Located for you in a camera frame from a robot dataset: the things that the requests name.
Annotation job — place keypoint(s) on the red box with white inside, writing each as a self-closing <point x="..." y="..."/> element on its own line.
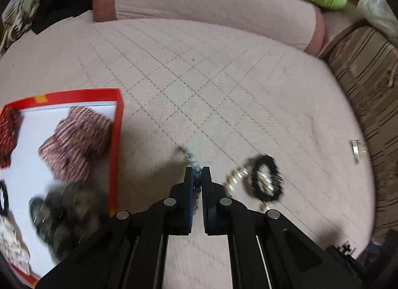
<point x="34" y="127"/>

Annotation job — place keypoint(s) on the grey brown scrunchie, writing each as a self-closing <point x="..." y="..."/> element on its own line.
<point x="71" y="214"/>

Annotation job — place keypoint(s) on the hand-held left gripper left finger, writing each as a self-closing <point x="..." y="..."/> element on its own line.
<point x="190" y="202"/>

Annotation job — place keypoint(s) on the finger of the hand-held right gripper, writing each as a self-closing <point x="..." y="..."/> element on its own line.
<point x="345" y="256"/>

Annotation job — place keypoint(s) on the red dotted scrunchie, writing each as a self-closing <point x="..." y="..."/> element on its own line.
<point x="7" y="136"/>

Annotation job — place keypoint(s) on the black lace scrunchie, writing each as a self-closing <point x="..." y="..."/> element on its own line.
<point x="5" y="202"/>

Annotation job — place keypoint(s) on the beige striped cushion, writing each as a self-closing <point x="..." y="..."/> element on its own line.
<point x="373" y="90"/>

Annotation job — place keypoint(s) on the gold hair clip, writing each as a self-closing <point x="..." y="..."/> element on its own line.
<point x="356" y="150"/>

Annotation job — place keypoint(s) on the floral patterned cloth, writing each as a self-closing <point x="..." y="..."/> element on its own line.
<point x="18" y="18"/>

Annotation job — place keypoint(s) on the pink striped scrunchie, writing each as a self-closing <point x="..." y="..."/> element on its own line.
<point x="74" y="143"/>

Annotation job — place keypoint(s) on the white dotted scrunchie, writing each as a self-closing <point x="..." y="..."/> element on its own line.
<point x="11" y="242"/>

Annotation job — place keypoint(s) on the white cloth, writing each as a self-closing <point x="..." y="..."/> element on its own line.
<point x="379" y="9"/>

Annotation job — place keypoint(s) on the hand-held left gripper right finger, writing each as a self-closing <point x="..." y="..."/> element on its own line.
<point x="205" y="202"/>

